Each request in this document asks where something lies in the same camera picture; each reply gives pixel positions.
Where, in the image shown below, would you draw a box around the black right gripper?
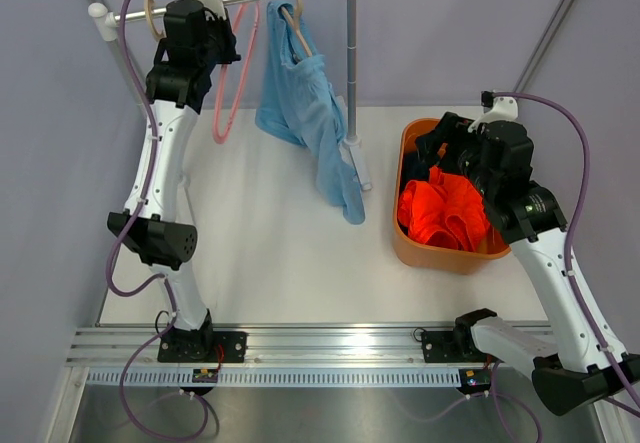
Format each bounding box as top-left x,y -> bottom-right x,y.
415,112 -> 497,198

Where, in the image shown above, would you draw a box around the navy blue shorts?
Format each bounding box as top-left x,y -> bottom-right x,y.
400,135 -> 440,190

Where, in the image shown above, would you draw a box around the orange shorts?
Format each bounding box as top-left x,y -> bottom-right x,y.
397,167 -> 490,253

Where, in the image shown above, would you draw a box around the beige wooden hanger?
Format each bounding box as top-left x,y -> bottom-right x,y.
143,0 -> 165,42

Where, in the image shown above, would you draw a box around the pink plastic hanger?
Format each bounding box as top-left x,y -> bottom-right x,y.
212,2 -> 262,144

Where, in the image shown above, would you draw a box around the tan wooden hanger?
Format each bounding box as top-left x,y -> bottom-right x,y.
281,0 -> 313,57

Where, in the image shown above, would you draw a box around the light blue shorts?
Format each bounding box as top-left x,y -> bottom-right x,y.
255,0 -> 365,225

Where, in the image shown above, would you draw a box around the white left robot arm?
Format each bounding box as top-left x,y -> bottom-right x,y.
107,0 -> 240,362

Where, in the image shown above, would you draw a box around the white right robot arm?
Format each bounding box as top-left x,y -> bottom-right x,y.
416,112 -> 639,416

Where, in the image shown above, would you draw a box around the orange plastic basket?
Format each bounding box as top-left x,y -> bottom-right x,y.
392,118 -> 510,275

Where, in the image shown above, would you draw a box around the white metal clothes rack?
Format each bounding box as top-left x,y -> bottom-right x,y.
88,0 -> 372,191

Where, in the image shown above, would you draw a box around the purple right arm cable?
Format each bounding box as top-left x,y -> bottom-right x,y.
492,91 -> 640,414

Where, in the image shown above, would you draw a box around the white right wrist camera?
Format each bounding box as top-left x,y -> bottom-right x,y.
468,91 -> 519,133

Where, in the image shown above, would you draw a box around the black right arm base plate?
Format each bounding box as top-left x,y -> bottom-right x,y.
420,330 -> 487,363

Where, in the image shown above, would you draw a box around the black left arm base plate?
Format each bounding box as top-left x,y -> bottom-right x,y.
157,330 -> 247,363

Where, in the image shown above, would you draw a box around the aluminium mounting rail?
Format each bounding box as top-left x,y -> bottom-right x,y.
65,320 -> 609,369

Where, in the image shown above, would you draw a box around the slotted grey cable duct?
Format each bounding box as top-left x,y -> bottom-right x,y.
86,366 -> 461,388

